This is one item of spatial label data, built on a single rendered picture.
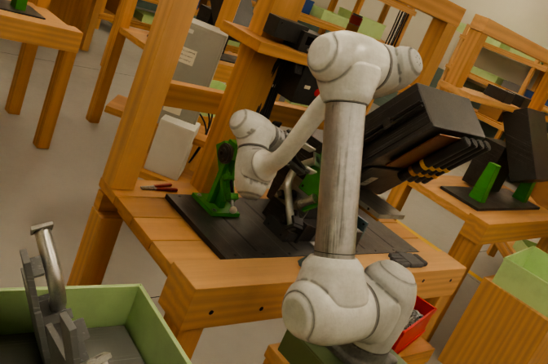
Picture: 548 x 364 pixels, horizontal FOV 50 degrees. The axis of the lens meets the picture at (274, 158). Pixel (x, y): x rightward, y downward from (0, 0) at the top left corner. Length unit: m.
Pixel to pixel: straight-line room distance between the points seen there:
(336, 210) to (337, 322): 0.26
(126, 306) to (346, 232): 0.57
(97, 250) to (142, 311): 0.80
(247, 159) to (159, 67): 0.44
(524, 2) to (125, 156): 10.45
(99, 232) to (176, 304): 0.56
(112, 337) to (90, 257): 0.79
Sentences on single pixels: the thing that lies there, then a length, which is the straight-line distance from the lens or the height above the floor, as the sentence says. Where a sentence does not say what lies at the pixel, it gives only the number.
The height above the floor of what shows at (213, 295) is 0.87.
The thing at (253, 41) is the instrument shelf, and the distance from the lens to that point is 2.08.
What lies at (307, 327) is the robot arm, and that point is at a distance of 1.39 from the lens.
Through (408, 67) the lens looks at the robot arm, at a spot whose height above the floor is 1.68.
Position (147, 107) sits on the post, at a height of 1.20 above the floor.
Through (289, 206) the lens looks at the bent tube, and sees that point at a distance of 2.21.
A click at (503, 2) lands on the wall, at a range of 12.16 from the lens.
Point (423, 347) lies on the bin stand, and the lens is 2.22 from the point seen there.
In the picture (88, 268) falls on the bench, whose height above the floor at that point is 0.54.
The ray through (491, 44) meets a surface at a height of 2.02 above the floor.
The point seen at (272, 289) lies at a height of 0.88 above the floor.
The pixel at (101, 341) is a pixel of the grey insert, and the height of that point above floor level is 0.85.
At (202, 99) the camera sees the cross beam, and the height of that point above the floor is 1.24.
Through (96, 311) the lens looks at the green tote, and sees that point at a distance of 1.52.
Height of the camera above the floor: 1.77
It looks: 16 degrees down
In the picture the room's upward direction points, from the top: 23 degrees clockwise
